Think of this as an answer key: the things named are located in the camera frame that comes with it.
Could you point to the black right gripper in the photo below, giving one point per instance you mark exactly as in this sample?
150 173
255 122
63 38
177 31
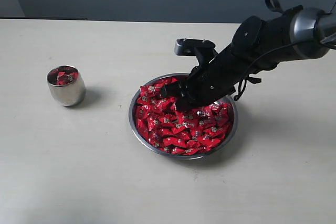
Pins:
209 82

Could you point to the red candy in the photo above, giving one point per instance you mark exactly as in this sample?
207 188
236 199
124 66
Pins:
70 77
61 79

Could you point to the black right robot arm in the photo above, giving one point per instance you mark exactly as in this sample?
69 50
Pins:
257 45

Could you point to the round steel bowl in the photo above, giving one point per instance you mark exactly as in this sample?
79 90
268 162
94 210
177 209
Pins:
183 116

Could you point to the pile of red candies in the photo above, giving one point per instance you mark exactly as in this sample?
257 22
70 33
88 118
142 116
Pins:
178 132

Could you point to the steel cup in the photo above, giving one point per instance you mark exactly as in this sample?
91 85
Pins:
70 94

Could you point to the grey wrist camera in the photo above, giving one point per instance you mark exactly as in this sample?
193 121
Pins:
203 50

